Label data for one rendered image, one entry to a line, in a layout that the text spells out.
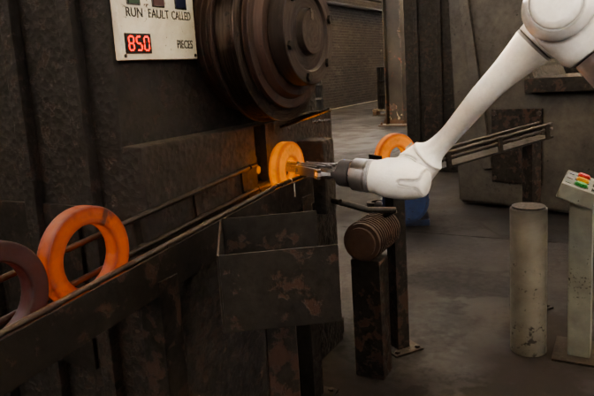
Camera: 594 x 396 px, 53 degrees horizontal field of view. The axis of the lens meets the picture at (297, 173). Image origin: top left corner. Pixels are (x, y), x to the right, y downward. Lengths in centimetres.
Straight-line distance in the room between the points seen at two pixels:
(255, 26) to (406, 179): 54
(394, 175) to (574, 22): 58
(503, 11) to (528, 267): 238
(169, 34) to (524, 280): 140
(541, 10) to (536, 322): 126
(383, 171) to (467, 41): 280
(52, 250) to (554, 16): 99
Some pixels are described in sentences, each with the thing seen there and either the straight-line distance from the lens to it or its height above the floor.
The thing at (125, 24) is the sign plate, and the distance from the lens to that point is 138.
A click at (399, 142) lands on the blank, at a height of 75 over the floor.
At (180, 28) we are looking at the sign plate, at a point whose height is 113.
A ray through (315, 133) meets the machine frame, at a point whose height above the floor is 81.
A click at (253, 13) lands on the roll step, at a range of 151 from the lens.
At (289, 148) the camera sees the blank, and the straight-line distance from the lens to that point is 170.
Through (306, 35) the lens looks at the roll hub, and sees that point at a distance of 158.
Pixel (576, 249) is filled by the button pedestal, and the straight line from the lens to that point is 216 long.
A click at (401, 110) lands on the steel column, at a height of 25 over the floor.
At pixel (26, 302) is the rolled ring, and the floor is 66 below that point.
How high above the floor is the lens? 101
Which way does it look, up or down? 10 degrees down
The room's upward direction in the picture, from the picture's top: 4 degrees counter-clockwise
